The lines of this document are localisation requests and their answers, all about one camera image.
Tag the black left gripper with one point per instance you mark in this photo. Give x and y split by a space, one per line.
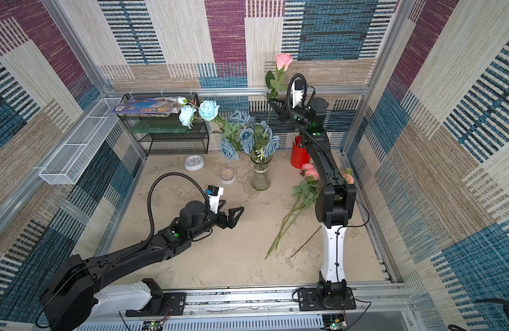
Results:
231 223

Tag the white daisy sprig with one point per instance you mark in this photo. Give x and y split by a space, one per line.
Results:
260 155

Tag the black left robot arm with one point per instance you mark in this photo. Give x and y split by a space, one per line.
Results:
68 299

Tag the white and blue alarm clock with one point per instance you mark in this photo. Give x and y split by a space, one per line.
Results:
194 162

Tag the dusty blue rose bunch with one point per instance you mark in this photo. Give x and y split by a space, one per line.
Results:
243 134

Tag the single pink rose stem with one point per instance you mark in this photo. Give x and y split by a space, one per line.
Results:
275 79

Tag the small pink rosebud stem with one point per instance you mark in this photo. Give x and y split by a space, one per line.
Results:
313 245

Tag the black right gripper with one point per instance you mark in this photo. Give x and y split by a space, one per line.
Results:
282 103

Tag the black wire rack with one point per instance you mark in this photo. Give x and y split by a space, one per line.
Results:
165 135

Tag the large peach pink rose stem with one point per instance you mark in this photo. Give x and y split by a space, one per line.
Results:
300 207

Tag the pink carnation stem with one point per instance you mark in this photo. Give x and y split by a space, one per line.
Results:
298 202

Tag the colourful magazine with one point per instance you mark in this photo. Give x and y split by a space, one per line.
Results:
160 106

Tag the red pen holder cup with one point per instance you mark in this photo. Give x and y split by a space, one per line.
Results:
299 155

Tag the light blue flower stem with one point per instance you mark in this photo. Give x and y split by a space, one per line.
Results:
206 111

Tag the ribbed glass vase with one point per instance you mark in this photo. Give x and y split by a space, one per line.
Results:
261 177

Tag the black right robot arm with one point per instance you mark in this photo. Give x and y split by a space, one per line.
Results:
335 201

